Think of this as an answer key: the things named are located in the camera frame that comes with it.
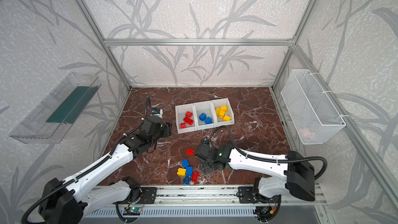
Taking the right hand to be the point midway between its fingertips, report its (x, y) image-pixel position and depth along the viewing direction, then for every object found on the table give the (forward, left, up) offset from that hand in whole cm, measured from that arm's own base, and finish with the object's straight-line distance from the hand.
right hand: (207, 160), depth 78 cm
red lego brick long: (+32, +13, -6) cm, 35 cm away
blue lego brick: (+27, -1, -6) cm, 27 cm away
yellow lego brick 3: (+32, -9, -5) cm, 33 cm away
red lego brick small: (+22, +15, -3) cm, 26 cm away
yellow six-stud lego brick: (+33, -7, -4) cm, 34 cm away
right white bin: (+25, -7, -4) cm, 26 cm away
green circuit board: (-21, +35, -8) cm, 41 cm away
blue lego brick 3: (-3, +10, -8) cm, 13 cm away
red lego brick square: (+7, +10, -6) cm, 14 cm away
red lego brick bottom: (-7, +6, -5) cm, 11 cm away
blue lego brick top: (+29, +3, -5) cm, 30 cm away
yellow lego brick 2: (+28, -13, -5) cm, 31 cm away
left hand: (+18, +20, +9) cm, 29 cm away
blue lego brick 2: (+1, +12, -6) cm, 13 cm away
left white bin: (+35, +18, -7) cm, 40 cm away
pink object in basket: (+9, -47, +13) cm, 49 cm away
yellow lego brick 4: (-4, +13, -5) cm, 15 cm away
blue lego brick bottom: (-8, +10, -6) cm, 14 cm away
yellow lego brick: (+36, -11, -6) cm, 39 cm away
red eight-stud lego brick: (+27, +13, -7) cm, 31 cm away
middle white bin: (+38, +1, -8) cm, 39 cm away
